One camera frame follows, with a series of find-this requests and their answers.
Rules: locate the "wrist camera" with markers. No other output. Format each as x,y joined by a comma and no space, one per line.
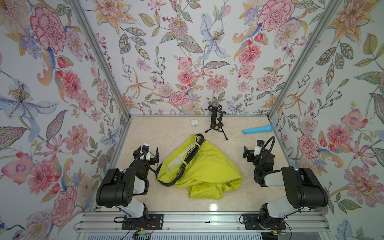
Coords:
145,152
259,146

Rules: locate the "black microphone on tripod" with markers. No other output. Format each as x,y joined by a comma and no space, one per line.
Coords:
217,114

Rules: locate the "lime green trousers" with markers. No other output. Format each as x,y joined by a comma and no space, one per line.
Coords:
210,174

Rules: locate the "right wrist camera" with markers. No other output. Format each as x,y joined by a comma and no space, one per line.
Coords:
259,146

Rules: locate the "aluminium front rail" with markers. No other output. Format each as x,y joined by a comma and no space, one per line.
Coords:
199,222

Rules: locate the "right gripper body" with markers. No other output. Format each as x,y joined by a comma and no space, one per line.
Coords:
251,158

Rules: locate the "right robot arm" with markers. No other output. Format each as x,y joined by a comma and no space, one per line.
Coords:
302,189

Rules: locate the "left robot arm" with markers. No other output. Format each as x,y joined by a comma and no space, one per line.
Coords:
119,187

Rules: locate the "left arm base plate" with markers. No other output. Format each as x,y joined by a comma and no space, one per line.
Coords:
149,222

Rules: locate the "black leather belt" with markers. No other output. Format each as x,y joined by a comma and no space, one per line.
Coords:
172,169

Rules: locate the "blue toy microphone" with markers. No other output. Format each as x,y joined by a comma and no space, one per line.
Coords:
267,128

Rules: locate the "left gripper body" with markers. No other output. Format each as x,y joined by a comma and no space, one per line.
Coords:
151,162

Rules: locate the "small white earbud case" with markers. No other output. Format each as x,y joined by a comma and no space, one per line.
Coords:
194,123

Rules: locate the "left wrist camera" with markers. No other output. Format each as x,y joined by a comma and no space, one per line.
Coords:
145,152

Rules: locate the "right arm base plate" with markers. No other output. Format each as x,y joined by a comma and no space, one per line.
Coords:
257,222

